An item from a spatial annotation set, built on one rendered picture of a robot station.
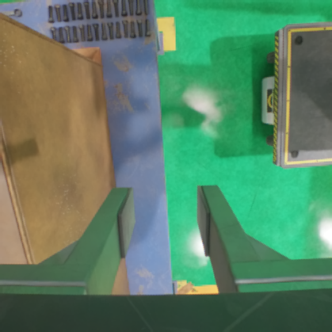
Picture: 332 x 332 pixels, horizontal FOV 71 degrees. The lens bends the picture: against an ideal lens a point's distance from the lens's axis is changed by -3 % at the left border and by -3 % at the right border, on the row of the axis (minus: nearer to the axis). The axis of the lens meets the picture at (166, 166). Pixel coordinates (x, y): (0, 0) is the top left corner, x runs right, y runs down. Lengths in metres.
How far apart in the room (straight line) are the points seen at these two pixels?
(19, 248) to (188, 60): 1.35
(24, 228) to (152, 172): 0.61
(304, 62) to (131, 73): 0.85
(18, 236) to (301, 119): 1.27
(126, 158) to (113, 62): 0.35
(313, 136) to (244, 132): 0.41
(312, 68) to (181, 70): 0.70
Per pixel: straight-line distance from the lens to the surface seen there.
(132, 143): 0.92
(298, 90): 1.37
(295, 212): 1.93
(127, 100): 0.91
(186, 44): 1.57
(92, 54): 0.93
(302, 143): 1.41
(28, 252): 0.42
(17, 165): 0.40
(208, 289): 2.11
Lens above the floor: 1.53
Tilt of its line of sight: 75 degrees down
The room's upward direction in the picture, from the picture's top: 177 degrees counter-clockwise
